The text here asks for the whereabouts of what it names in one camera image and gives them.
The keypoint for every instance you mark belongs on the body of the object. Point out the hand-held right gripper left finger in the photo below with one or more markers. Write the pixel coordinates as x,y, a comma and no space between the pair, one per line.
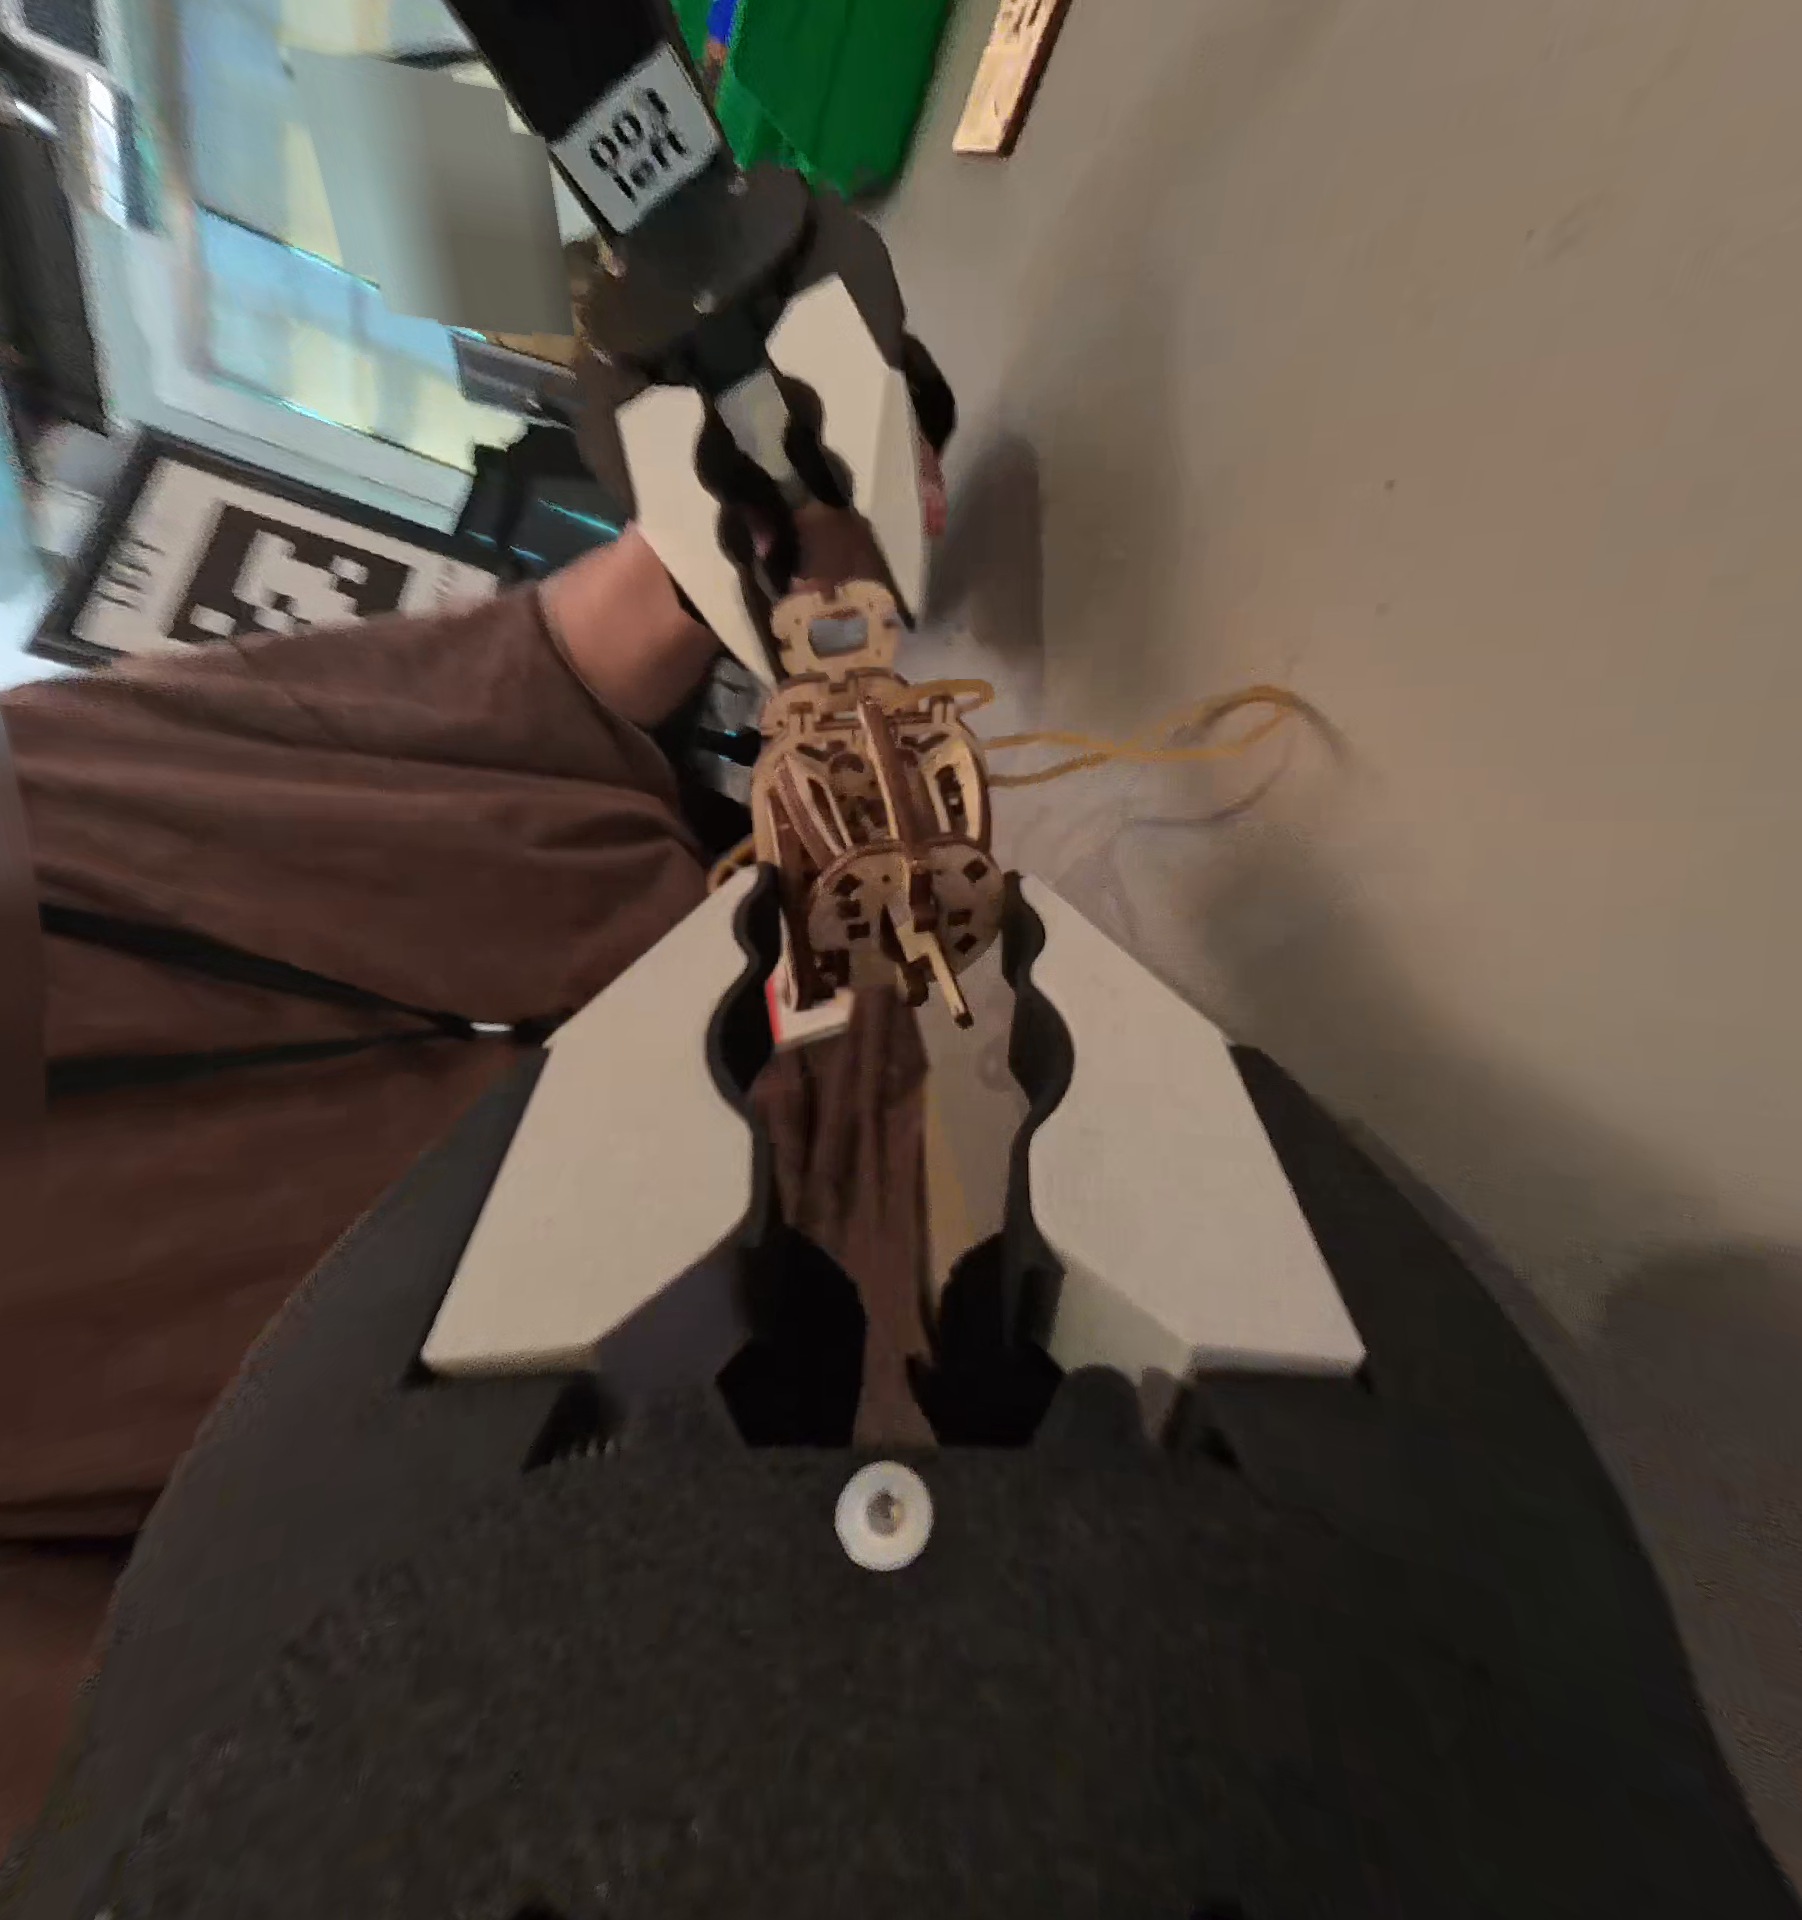
588,1198

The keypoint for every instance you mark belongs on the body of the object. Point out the yellow rubber band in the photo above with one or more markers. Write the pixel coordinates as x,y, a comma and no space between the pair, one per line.
1245,699

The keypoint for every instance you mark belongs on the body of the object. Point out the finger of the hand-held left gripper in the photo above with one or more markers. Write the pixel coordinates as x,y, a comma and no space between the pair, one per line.
674,480
881,439

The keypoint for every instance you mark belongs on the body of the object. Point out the person's brown clothing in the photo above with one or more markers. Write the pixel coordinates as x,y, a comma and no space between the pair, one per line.
240,1244

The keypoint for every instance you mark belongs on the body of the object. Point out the laser-cut wooden sheet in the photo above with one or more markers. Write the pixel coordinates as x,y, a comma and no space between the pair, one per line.
991,125

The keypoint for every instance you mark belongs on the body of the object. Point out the black white marker board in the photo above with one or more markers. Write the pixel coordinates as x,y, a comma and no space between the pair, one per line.
185,517

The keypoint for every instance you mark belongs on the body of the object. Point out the large green plastic bin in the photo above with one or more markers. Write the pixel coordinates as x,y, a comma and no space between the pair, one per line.
840,90

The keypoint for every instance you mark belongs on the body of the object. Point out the person's left forearm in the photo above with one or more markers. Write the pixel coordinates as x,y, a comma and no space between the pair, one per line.
615,616

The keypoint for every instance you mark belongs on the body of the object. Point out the wooden model assembly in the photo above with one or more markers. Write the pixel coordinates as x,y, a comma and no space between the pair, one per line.
856,902

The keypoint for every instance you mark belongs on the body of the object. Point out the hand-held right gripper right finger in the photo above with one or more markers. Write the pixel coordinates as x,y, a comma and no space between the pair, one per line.
1187,1198

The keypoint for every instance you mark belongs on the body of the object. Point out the person's left hand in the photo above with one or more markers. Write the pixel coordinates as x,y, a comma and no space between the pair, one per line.
932,494

